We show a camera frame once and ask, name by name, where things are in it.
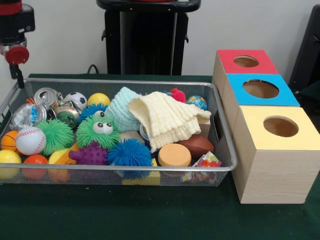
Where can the pale yellow knitted cloth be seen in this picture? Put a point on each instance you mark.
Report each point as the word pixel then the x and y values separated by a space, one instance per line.
pixel 167 120

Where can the clear mesh bin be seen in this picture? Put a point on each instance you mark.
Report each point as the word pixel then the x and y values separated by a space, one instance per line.
pixel 150 175

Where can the white baseball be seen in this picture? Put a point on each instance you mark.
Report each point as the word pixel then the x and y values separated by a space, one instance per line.
pixel 30 141

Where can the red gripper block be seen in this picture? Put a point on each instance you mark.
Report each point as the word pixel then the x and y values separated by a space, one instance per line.
pixel 17 55

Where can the green fuzzy ball with eyes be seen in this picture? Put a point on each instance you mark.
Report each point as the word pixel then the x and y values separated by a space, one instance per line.
pixel 89 137

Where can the dark green table cloth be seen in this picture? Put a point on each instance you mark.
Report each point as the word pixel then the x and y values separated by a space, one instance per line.
pixel 100 215

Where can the wooden box with three holes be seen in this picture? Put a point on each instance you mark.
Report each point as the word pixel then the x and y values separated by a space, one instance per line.
pixel 270 165

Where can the yellow ball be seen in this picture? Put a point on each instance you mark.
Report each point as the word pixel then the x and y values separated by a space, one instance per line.
pixel 99 99

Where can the purple spiky ball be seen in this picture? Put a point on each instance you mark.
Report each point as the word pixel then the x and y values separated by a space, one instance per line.
pixel 90 154

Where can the orange round disc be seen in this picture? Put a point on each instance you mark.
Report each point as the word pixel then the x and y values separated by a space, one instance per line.
pixel 174 155

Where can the clear plastic bottle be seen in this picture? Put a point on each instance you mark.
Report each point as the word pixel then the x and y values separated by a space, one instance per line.
pixel 27 116

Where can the small brown football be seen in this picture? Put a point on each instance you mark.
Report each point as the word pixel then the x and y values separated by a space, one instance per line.
pixel 196 146

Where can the blue spiky ball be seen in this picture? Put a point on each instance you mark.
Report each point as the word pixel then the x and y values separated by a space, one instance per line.
pixel 129 154

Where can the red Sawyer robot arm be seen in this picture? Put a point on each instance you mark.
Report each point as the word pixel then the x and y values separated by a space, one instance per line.
pixel 15 20

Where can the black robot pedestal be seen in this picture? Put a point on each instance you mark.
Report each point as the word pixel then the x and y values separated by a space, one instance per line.
pixel 145 45

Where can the mint green knitted cloth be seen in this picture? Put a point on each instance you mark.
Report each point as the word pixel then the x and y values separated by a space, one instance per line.
pixel 122 110

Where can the green spiky ball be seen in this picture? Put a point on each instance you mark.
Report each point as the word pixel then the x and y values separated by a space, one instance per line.
pixel 55 136

